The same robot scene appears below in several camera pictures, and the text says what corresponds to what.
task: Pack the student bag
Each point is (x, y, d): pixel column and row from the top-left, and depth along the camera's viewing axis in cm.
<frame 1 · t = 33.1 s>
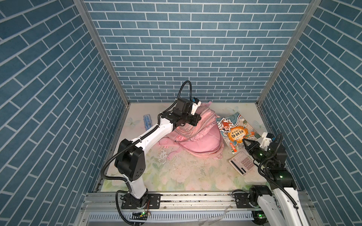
left hand: (201, 117, 82), fingers closed
right hand: (241, 138, 74), fingers closed
pink student backpack: (203, 140, 80), point 19 cm above the table
colourful picture book: (234, 129, 82), point 20 cm above the table
pink white calculator: (242, 163, 88), point 2 cm above the table

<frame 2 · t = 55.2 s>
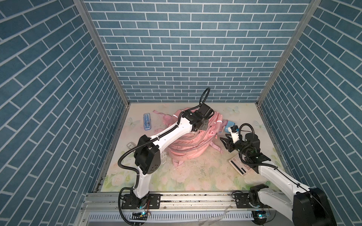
left hand: (202, 123, 86), fingers closed
right hand: (222, 134, 84), fingers open
pink student backpack: (193, 144, 82), point 14 cm above the table
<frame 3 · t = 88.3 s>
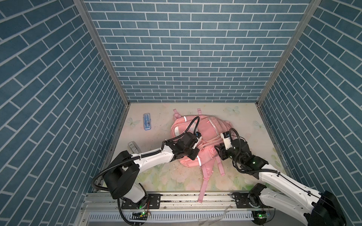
left hand: (198, 151, 84), fingers closed
right hand: (215, 145, 81), fingers open
pink student backpack: (210, 128, 93), point 12 cm above the table
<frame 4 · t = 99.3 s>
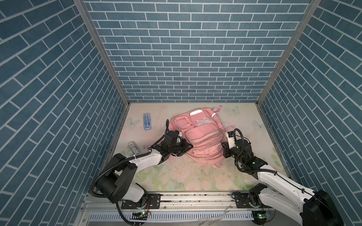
left hand: (193, 146, 84), fingers closed
right hand: (221, 141, 85), fingers closed
pink student backpack: (204, 129, 96), point 9 cm above the table
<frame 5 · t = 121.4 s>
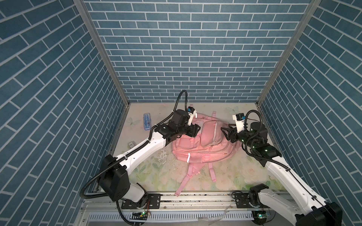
left hand: (193, 124, 80), fingers open
right hand: (224, 124, 76), fingers open
pink student backpack: (211, 143, 84), point 14 cm above the table
